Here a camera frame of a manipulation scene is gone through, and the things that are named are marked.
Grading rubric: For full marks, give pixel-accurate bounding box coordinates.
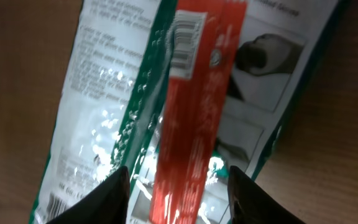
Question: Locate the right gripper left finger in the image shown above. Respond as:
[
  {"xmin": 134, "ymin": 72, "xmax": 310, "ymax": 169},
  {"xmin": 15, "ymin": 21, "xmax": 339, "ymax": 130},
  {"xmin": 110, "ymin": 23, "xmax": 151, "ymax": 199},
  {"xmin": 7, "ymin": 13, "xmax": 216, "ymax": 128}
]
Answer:
[{"xmin": 48, "ymin": 166, "xmax": 130, "ymax": 224}]

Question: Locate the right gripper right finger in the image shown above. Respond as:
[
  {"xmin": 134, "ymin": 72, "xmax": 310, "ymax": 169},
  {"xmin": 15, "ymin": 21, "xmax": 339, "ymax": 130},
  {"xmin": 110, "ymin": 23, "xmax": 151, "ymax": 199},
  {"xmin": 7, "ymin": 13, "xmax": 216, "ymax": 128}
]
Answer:
[{"xmin": 227, "ymin": 166, "xmax": 304, "ymax": 224}]

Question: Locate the green white pouch packet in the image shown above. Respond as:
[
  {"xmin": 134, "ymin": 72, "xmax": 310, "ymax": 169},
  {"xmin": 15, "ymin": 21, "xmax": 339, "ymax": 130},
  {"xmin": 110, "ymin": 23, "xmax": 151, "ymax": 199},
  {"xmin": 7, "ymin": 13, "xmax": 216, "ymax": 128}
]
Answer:
[{"xmin": 29, "ymin": 0, "xmax": 344, "ymax": 223}]

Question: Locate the red sachet packet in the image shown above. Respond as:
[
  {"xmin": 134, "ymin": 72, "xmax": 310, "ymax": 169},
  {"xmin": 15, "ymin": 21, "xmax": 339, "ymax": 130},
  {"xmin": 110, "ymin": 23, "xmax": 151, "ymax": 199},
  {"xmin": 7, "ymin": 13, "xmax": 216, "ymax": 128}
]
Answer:
[{"xmin": 149, "ymin": 0, "xmax": 248, "ymax": 223}]

